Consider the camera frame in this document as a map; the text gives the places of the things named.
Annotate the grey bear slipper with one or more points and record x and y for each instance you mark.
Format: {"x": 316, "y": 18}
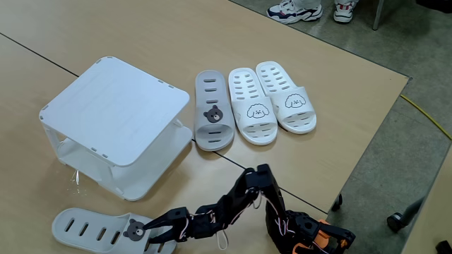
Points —
{"x": 92, "y": 231}
{"x": 212, "y": 100}

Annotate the white poodle slipper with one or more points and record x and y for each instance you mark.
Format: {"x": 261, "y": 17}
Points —
{"x": 295, "y": 111}
{"x": 252, "y": 121}

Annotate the white two-shelf shoe rack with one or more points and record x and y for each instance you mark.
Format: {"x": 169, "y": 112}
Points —
{"x": 116, "y": 109}

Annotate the black table caster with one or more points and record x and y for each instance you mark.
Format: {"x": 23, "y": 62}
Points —
{"x": 338, "y": 202}

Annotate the black caster with leg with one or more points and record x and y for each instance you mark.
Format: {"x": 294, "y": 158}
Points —
{"x": 395, "y": 222}

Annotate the person's white sneaker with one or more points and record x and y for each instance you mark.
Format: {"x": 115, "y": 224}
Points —
{"x": 293, "y": 12}
{"x": 344, "y": 10}

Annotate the grey metal chair leg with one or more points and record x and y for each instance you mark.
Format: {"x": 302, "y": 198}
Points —
{"x": 378, "y": 14}

